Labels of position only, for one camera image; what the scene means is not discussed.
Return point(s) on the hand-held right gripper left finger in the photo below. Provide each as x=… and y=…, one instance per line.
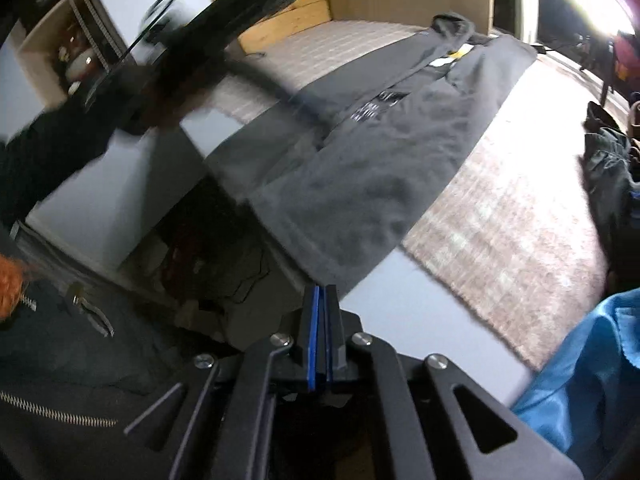
x=313, y=340

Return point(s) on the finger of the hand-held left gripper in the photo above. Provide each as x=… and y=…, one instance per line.
x=270, y=85

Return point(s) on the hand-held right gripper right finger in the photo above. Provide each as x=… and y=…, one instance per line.
x=328, y=340

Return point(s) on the grey daisy print hoodie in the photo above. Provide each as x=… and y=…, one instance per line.
x=360, y=170

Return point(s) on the person's left forearm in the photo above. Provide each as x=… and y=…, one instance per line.
x=55, y=160

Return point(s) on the person's left hand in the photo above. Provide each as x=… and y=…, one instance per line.
x=172, y=105

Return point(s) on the wooden shelf unit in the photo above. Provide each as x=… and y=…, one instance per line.
x=55, y=45

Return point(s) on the plaid woven blanket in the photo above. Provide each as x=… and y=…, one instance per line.
x=510, y=220

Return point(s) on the person's black zip jacket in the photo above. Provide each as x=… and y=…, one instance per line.
x=75, y=390

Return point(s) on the blue jacket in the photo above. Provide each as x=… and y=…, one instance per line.
x=590, y=385

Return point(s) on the orange fuzzy cloth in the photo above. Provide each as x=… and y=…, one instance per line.
x=9, y=287

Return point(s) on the dark denim garment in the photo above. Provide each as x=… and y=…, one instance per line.
x=612, y=180

